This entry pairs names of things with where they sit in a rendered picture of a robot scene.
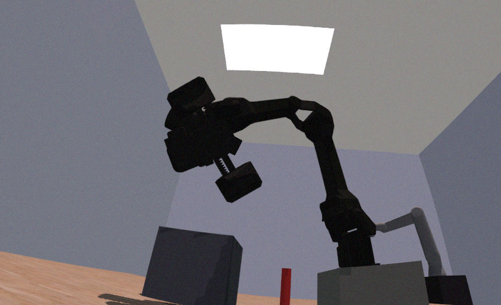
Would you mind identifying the dark red peg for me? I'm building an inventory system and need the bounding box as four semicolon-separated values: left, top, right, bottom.
280;268;291;305

